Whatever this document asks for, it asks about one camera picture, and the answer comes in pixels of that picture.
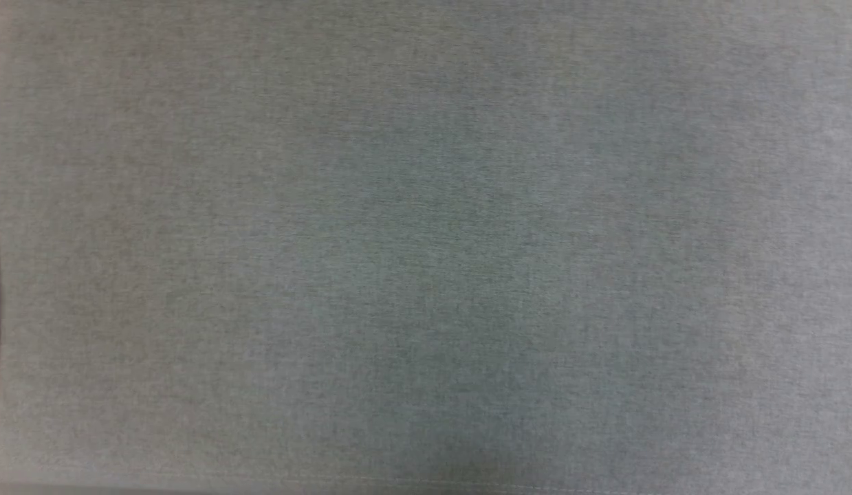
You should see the grey fabric sofa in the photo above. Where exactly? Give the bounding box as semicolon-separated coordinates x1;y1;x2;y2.
0;0;852;490

